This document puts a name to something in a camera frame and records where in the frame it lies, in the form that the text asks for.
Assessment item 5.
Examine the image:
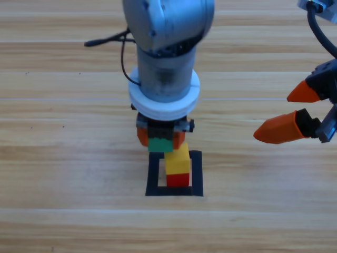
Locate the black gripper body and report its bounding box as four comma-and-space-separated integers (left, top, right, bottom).
135, 116, 196, 141
305, 57, 337, 144

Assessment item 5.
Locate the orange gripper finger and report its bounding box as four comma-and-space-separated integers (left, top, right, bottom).
253, 108, 322, 145
286, 80, 321, 103
136, 128, 150, 147
172, 131, 186, 149

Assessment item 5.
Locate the thin dark wire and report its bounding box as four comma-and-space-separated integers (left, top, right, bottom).
120, 39, 142, 86

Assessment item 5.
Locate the black camera cable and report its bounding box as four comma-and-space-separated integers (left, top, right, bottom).
84, 30, 136, 48
306, 0, 337, 59

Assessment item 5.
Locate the green wooden cube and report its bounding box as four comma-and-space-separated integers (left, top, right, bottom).
147, 137, 174, 153

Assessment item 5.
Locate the yellow wooden cube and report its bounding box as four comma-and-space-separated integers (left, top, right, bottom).
164, 142, 191, 177

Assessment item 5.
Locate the black tape square outline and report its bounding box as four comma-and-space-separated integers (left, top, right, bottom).
145, 149, 204, 197

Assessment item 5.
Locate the red wooden cube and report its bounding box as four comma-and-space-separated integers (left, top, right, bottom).
166, 172, 191, 188

